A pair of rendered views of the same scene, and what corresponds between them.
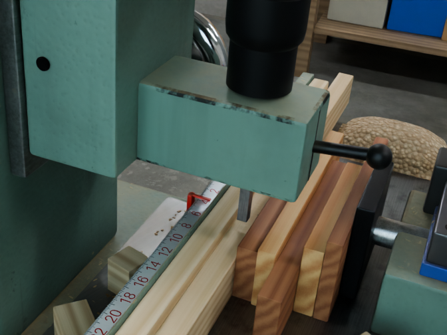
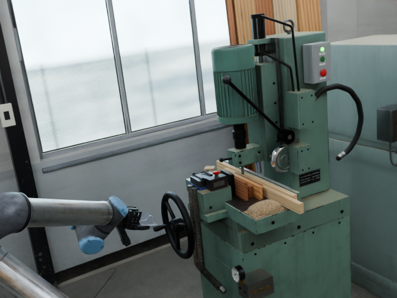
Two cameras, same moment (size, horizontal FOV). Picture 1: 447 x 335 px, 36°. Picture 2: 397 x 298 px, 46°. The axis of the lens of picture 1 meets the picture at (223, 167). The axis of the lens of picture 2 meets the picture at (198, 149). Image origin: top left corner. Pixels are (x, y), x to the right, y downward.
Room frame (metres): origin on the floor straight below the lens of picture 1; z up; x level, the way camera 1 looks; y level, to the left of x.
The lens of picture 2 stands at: (1.77, -1.53, 1.66)
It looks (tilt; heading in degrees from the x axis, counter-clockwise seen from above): 16 degrees down; 135
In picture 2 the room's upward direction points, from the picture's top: 6 degrees counter-clockwise
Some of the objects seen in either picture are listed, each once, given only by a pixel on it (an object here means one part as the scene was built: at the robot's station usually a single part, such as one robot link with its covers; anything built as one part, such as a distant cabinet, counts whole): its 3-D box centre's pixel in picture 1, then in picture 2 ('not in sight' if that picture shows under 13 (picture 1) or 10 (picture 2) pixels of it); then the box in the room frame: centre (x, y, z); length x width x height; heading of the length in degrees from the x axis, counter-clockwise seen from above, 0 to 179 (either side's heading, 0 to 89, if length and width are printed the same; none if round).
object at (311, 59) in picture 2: not in sight; (317, 62); (0.73, 0.24, 1.40); 0.10 x 0.06 x 0.16; 71
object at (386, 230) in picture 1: (401, 236); (221, 184); (0.49, -0.16, 0.95); 0.09 x 0.07 x 0.09; 161
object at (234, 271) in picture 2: not in sight; (238, 275); (0.67, -0.31, 0.65); 0.06 x 0.04 x 0.08; 161
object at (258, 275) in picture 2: not in sight; (255, 285); (0.69, -0.24, 0.58); 0.12 x 0.08 x 0.08; 71
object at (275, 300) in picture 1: (307, 241); (236, 184); (0.50, -0.08, 0.92); 0.23 x 0.02 x 0.05; 161
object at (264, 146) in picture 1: (230, 132); (245, 156); (0.50, 0.00, 1.03); 0.14 x 0.07 x 0.09; 71
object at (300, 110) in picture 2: not in sight; (300, 108); (0.71, 0.13, 1.23); 0.09 x 0.08 x 0.15; 71
